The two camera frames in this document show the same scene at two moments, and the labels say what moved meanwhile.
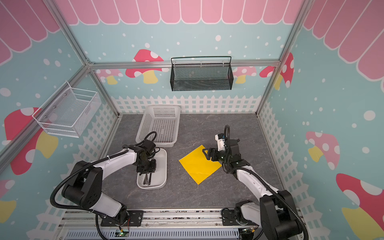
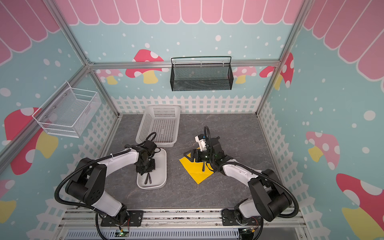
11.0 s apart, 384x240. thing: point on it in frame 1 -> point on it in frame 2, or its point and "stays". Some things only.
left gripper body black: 147,166 stays
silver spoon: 145,179 stays
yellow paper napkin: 198,165 stays
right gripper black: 214,154 -> 197,155
